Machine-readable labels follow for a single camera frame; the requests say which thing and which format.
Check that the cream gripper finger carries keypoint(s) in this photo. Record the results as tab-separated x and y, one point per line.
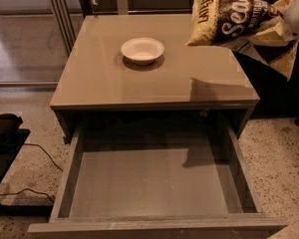
272	33
281	6

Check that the brown sea salt chip bag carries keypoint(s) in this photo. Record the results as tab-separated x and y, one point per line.
228	23

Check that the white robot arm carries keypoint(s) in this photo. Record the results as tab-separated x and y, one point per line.
291	18

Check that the grey drawer cabinet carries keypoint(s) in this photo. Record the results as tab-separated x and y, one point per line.
97	77

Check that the open grey top drawer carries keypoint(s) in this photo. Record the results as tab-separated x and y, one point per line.
171	180

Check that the white paper bowl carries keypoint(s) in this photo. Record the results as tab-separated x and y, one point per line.
142	51

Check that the black stand at left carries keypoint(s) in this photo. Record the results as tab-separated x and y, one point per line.
12	138

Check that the metal railing frame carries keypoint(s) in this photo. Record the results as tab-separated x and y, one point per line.
108	33

